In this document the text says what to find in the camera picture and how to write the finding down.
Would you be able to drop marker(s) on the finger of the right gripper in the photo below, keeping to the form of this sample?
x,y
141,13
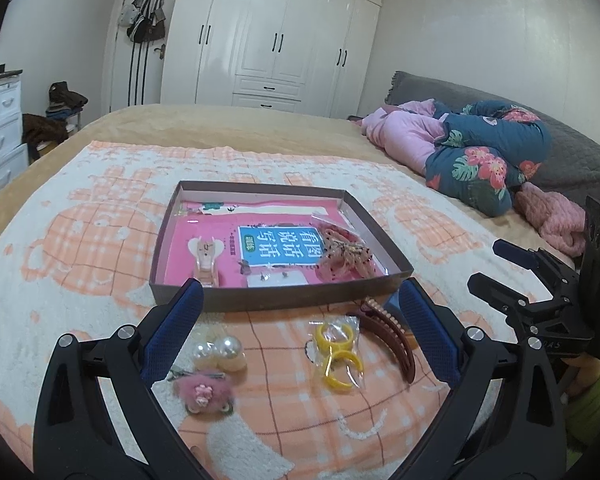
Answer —
x,y
499,297
525,258

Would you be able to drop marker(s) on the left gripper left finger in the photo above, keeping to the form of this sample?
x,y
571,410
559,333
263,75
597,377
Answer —
x,y
74,437

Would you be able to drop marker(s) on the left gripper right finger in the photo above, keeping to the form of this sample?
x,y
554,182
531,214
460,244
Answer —
x,y
502,418

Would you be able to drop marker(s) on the dark red hair claw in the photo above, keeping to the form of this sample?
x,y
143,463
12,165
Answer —
x,y
374,318

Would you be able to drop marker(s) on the pink fuzzy hair clip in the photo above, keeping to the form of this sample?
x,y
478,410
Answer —
x,y
204,392

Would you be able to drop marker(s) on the yellow rings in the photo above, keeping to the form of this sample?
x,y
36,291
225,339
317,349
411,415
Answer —
x,y
337,354

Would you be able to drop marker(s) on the pearl hair clip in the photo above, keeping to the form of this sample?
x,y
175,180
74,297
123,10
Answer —
x,y
214,348

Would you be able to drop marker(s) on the pale pink hair clip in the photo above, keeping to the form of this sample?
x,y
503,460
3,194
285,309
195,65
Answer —
x,y
206,252

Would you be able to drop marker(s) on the white earring card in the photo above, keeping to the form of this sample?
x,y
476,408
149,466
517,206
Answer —
x,y
281,278

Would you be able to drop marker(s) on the person's right hand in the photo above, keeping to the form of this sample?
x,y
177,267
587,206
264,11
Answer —
x,y
587,377

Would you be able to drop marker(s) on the pink knitted blanket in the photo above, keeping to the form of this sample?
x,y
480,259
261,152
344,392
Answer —
x,y
557,219

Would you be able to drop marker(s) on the grey headboard cushion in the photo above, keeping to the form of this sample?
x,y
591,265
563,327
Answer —
x,y
573,166

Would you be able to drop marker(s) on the blue floral quilt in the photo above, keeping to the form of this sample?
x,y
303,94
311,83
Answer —
x,y
487,150

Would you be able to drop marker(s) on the pink quilt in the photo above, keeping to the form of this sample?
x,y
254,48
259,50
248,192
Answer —
x,y
407,132

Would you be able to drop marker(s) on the orange white patterned blanket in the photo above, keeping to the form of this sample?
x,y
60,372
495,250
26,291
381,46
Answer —
x,y
76,259

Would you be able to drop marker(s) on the tan bed sheet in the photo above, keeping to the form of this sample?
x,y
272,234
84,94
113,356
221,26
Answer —
x,y
199,127

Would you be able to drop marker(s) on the brown shallow cardboard box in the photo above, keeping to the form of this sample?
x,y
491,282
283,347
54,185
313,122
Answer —
x,y
271,298

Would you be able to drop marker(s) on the white drawer cabinet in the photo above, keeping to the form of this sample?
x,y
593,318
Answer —
x,y
14,155

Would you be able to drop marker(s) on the white wardrobe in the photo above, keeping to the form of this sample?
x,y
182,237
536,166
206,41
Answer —
x,y
296,56

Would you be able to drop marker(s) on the dark clothes pile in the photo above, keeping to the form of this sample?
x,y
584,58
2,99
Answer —
x,y
64,103

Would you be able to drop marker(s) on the white door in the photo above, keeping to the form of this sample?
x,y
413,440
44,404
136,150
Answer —
x,y
132,72

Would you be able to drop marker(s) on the hanging bags on door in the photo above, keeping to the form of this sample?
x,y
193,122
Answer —
x,y
143,21

